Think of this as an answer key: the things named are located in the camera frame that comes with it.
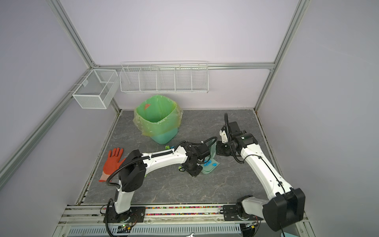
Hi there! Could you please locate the blue paper scrap cluster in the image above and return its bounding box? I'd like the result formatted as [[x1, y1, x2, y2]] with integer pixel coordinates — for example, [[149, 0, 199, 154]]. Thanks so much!
[[204, 161, 218, 166]]

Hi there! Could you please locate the green plastic dustpan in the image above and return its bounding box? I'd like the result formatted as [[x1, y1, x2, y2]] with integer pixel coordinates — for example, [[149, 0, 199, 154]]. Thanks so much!
[[201, 143, 219, 174]]

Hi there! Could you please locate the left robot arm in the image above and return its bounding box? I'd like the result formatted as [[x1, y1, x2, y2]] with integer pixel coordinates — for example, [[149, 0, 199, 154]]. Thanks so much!
[[106, 141, 212, 215]]

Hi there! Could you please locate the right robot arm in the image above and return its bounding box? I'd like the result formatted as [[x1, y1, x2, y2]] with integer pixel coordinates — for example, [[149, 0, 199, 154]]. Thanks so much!
[[217, 120, 306, 231]]

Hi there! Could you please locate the green trash bin with bag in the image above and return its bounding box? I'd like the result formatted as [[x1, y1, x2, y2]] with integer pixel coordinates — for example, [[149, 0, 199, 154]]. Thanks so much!
[[133, 95, 183, 145]]

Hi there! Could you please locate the red rubber glove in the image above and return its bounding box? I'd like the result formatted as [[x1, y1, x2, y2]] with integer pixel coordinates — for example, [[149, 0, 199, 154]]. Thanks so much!
[[99, 148, 125, 182]]

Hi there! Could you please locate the small white mesh basket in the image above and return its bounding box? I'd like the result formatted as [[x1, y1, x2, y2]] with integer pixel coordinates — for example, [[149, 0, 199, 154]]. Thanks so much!
[[73, 69, 119, 109]]

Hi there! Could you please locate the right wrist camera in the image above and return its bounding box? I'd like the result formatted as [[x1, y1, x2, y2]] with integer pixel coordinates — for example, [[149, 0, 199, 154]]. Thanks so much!
[[220, 130, 229, 144]]

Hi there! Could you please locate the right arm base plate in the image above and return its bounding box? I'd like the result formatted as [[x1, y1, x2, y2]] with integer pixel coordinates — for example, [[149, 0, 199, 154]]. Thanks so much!
[[220, 204, 245, 221]]

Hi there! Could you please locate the long white wire basket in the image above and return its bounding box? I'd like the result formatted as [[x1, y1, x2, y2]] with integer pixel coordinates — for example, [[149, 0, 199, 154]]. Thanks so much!
[[119, 61, 209, 93]]

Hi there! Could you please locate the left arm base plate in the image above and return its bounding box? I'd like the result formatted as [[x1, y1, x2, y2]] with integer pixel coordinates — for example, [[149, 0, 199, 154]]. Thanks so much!
[[103, 206, 146, 224]]

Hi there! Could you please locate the aluminium front rail frame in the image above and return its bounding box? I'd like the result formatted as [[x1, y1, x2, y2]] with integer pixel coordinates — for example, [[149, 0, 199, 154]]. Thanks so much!
[[53, 203, 315, 237]]

